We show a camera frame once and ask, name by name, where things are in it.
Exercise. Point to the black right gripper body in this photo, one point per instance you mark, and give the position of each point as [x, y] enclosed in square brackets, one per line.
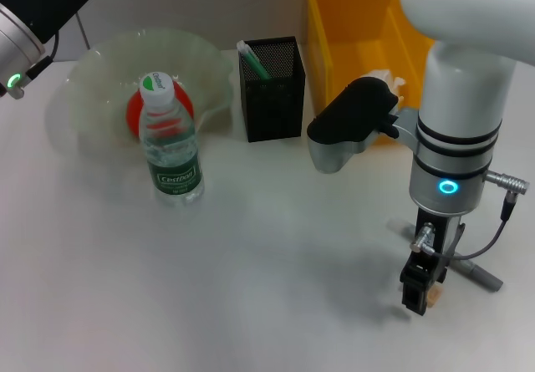
[436, 238]

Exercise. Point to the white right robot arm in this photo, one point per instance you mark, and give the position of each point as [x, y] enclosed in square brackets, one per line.
[460, 96]

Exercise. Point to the clear green-label water bottle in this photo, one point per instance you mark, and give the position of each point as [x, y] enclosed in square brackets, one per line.
[173, 146]

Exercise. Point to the yellow plastic bin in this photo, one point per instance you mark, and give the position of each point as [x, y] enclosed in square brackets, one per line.
[355, 21]

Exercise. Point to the white paper ball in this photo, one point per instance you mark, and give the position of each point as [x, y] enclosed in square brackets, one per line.
[397, 83]

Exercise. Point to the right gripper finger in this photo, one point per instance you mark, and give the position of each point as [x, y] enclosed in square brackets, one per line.
[439, 276]
[414, 294]

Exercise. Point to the translucent glass fruit plate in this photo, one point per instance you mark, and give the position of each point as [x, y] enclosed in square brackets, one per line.
[100, 108]

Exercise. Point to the beige eraser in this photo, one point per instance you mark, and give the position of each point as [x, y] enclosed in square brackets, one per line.
[434, 297]

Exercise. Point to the black mesh pen holder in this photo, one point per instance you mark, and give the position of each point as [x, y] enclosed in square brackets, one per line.
[271, 108]

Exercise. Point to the gray marker pen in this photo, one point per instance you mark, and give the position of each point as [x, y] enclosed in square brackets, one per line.
[480, 276]

